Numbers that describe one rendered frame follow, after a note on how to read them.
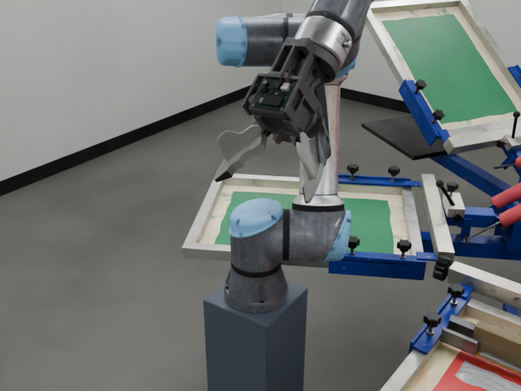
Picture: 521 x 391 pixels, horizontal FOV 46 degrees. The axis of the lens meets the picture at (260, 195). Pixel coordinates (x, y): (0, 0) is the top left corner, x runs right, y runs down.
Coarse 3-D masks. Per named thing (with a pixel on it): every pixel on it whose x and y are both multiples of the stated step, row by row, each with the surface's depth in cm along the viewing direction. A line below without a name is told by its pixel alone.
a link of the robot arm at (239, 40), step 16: (240, 16) 94; (272, 16) 129; (224, 32) 92; (240, 32) 92; (256, 32) 92; (272, 32) 92; (224, 48) 93; (240, 48) 93; (256, 48) 93; (272, 48) 93; (224, 64) 96; (240, 64) 95; (256, 64) 95; (272, 64) 95
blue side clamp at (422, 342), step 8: (448, 296) 176; (448, 304) 174; (464, 304) 175; (440, 312) 171; (448, 312) 171; (456, 312) 171; (448, 320) 168; (424, 328) 164; (440, 328) 165; (416, 336) 161; (424, 336) 162; (432, 336) 162; (440, 336) 163; (416, 344) 159; (424, 344) 159; (432, 344) 159; (424, 352) 158
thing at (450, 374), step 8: (464, 352) 163; (456, 360) 161; (464, 360) 161; (472, 360) 161; (480, 360) 161; (448, 368) 158; (456, 368) 158; (480, 368) 158; (488, 368) 158; (496, 368) 158; (504, 368) 158; (448, 376) 156; (504, 376) 156; (512, 376) 156; (520, 376) 156; (440, 384) 153; (448, 384) 153; (456, 384) 153; (464, 384) 153; (520, 384) 153
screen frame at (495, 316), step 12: (468, 312) 177; (480, 312) 174; (492, 312) 173; (504, 312) 173; (492, 324) 173; (504, 324) 171; (516, 324) 168; (432, 348) 160; (408, 360) 156; (420, 360) 156; (396, 372) 152; (408, 372) 152; (396, 384) 148; (408, 384) 151
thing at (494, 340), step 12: (480, 324) 157; (480, 336) 157; (492, 336) 155; (504, 336) 153; (516, 336) 153; (480, 348) 159; (492, 348) 156; (504, 348) 154; (516, 348) 152; (516, 360) 153
